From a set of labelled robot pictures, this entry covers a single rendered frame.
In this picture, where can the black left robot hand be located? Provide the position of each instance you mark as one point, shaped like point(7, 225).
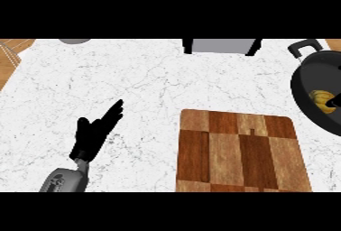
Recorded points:
point(91, 135)

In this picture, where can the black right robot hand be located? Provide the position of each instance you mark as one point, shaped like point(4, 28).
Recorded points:
point(335, 103)

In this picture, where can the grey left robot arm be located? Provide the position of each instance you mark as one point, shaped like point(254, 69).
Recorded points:
point(63, 179)

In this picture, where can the yellow squash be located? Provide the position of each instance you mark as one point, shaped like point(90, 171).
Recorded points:
point(320, 100)

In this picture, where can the brown checkered wooden cutting board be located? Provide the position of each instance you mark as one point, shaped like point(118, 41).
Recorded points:
point(242, 153)

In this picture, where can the grey round object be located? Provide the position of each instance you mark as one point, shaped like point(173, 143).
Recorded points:
point(74, 41)

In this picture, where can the grey box appliance black legs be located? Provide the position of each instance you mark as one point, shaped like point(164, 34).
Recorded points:
point(221, 45)

